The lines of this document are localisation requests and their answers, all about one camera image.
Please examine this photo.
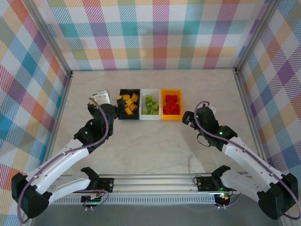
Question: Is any aluminium frame post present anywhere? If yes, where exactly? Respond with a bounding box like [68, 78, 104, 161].
[28, 0, 73, 77]
[234, 0, 282, 73]

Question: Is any grey slotted cable duct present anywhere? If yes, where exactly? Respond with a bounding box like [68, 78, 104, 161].
[37, 196, 217, 205]

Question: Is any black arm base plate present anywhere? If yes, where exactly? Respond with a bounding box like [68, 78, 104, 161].
[71, 178, 115, 194]
[196, 176, 240, 192]

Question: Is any small circuit board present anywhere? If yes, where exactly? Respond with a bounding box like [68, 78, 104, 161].
[215, 193, 232, 203]

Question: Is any aluminium side rail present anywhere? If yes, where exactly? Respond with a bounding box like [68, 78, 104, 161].
[234, 68, 271, 175]
[40, 70, 74, 177]

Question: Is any black plastic bin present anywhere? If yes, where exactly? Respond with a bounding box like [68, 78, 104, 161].
[117, 89, 142, 120]

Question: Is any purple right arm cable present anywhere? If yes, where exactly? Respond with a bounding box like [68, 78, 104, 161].
[194, 101, 300, 219]

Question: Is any wide aluminium base rail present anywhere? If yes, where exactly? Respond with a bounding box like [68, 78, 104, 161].
[25, 173, 291, 196]

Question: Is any yellow plastic bin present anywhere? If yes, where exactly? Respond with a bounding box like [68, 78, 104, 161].
[160, 89, 184, 121]

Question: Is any clear plastic bin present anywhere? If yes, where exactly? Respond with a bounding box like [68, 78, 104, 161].
[140, 89, 163, 120]

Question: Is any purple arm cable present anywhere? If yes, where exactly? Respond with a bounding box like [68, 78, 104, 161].
[18, 97, 111, 224]
[194, 101, 300, 219]

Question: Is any thin black wire loop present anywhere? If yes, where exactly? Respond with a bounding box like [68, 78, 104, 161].
[197, 134, 211, 148]

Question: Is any green circuit board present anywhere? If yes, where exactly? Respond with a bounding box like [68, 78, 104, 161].
[81, 193, 104, 205]

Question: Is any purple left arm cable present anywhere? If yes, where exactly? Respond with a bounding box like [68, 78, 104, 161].
[18, 97, 111, 224]

